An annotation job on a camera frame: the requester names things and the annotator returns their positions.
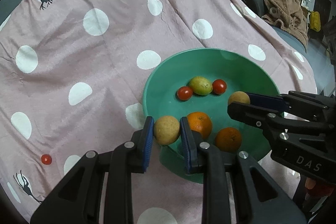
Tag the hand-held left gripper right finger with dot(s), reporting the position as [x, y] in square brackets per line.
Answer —
[185, 145]

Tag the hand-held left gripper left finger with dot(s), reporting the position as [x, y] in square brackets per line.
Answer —
[148, 145]

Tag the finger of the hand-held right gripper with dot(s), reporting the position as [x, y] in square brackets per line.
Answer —
[265, 101]
[246, 113]

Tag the small tan round fruit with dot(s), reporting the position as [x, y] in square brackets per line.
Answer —
[237, 98]
[166, 130]

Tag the orange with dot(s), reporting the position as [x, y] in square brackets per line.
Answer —
[229, 139]
[200, 124]

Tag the red cherry tomato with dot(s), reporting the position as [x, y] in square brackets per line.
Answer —
[219, 86]
[185, 93]
[46, 159]

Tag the green plastic bowl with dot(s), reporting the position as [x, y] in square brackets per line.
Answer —
[168, 98]

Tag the yellow-green spotted fruit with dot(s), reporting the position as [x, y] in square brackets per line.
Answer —
[200, 85]

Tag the person's right hand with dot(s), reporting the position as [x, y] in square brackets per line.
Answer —
[312, 184]

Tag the brown fleece garment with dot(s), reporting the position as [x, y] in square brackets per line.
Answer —
[286, 11]

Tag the yellow bag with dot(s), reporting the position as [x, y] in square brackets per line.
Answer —
[315, 20]

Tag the pink polka dot blanket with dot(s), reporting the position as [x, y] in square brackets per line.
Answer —
[92, 61]

